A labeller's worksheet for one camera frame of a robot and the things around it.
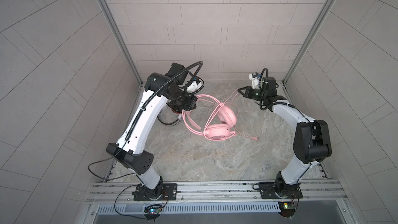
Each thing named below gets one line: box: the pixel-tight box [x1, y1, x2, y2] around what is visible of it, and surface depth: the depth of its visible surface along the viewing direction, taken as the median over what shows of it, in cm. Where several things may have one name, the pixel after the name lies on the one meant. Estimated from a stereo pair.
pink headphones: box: [181, 94, 237, 142], surface depth 61 cm
